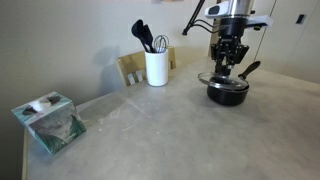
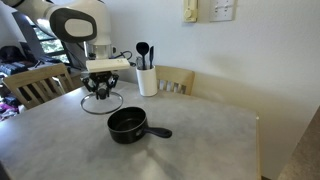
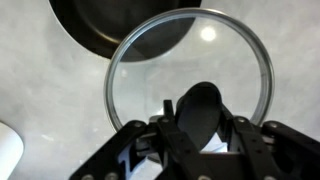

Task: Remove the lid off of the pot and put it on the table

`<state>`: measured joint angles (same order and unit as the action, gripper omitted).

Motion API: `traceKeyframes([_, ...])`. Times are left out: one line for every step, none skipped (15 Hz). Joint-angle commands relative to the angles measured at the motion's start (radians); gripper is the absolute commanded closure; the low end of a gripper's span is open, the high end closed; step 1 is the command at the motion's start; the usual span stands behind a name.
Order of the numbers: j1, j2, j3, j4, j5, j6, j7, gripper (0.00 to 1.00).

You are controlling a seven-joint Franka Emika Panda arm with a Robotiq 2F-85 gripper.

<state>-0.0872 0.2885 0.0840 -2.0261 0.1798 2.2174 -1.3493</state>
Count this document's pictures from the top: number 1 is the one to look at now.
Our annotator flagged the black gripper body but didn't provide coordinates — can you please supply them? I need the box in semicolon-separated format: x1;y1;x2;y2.
219;18;249;46

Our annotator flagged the glass pot lid black knob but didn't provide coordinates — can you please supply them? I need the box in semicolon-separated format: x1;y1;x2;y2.
197;66;250;92

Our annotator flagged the white cylindrical utensil holder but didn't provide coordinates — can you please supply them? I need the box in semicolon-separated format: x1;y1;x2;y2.
144;48;170;88

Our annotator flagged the black kitchen spatula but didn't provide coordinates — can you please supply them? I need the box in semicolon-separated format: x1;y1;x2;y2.
143;24;157;54

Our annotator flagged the black kitchen spoon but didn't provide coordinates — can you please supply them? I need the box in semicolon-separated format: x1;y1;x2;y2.
130;19;152;54

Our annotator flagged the wooden chair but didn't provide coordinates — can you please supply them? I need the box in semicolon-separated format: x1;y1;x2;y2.
115;45;177;87

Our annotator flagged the green patterned tissue box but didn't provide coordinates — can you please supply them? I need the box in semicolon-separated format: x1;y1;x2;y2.
10;91;87;156

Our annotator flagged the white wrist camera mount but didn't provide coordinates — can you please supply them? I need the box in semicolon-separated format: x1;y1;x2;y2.
245;14;275;31

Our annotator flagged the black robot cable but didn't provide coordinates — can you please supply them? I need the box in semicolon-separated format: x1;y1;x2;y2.
181;0;222;36

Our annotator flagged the black pot with handle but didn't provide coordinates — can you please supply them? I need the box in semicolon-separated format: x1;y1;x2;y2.
206;60;262;107

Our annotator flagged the metal wire whisk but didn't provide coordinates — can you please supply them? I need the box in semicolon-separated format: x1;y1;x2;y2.
153;34;170;54

